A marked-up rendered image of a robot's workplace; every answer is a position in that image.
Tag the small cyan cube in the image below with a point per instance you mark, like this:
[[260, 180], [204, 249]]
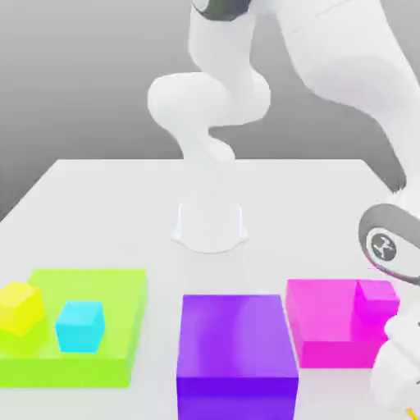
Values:
[[80, 328]]

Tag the small magenta cube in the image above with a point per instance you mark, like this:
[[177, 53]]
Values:
[[374, 305]]

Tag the large magenta box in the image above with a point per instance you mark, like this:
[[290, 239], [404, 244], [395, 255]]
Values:
[[321, 315]]

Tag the large green box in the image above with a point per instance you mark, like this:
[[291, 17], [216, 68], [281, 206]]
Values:
[[111, 328]]

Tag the small yellow cube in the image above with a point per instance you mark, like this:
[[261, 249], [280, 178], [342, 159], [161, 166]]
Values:
[[19, 308]]

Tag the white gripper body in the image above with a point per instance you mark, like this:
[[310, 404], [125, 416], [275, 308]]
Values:
[[393, 377]]

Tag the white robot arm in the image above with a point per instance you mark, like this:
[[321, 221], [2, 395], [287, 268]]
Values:
[[210, 98]]

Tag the large purple box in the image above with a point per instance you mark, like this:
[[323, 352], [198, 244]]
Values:
[[236, 347]]

